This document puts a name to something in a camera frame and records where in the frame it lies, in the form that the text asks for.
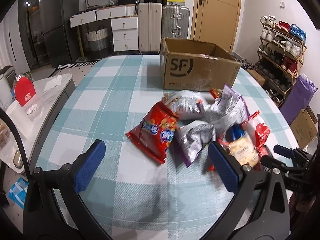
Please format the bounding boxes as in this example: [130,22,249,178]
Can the red white snack packet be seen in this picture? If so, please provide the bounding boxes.
[241,111,271,155]

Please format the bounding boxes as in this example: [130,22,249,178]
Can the red chip bag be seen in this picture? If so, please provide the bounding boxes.
[126,101,178,164]

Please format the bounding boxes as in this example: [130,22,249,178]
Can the small cardboard box on floor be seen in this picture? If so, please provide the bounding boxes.
[290,106,318,148]

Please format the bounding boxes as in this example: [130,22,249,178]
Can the blue plastic bag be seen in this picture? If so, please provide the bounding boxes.
[8,178,29,210]

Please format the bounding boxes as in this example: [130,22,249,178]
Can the beige cracker packet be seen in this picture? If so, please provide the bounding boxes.
[227,133,259,167]

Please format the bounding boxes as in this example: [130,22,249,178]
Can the purple gift bag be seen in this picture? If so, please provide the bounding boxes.
[280,74,318,125]

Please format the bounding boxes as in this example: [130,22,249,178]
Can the blue Oreo cookie pack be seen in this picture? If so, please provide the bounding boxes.
[225,124,245,142]

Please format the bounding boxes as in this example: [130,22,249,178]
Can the large purple white snack bag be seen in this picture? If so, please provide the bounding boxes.
[197,85,249,138]

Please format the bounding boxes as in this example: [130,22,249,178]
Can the teal plaid tablecloth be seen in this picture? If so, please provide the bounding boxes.
[35,55,297,239]

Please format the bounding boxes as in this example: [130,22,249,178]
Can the small purple white snack bag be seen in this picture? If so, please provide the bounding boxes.
[176,120,216,167]

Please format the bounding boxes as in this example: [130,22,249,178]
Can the wooden shoe rack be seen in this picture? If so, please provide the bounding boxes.
[254,15,307,108]

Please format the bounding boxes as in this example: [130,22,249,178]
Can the white side table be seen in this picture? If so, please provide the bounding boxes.
[7,74,75,170]

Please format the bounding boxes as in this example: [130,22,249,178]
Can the white orange noodle snack bag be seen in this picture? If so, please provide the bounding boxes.
[162,90,209,120]

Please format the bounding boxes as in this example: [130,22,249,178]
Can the brown SF cardboard box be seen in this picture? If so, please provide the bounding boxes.
[160,37,241,92]

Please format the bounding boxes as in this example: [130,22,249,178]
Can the wooden door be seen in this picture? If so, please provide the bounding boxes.
[190,0,241,53]

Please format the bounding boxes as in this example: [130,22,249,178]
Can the silver suitcase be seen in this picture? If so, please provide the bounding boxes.
[162,5,190,39]

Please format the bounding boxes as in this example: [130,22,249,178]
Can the woven laundry basket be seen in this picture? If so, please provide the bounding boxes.
[86,25,109,59]

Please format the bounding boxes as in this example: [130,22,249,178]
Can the beige suitcase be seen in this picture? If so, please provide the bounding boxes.
[138,3,162,53]

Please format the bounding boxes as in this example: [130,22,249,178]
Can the black refrigerator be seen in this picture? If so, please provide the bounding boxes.
[17,0,80,69]

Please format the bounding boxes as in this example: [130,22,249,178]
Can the white drawer desk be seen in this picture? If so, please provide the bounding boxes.
[69,4,138,52]

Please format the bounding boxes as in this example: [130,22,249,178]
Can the black cable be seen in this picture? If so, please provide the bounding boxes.
[0,107,30,181]

